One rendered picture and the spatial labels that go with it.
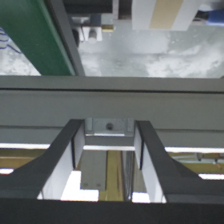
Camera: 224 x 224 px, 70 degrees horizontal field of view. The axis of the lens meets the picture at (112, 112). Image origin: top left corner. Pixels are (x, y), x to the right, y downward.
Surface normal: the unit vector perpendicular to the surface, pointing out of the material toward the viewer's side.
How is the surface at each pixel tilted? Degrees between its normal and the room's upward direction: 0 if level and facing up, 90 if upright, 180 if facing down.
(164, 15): 0
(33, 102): 90
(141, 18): 0
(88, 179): 90
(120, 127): 90
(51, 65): 0
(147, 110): 90
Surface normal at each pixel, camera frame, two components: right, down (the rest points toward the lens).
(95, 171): -0.01, -0.30
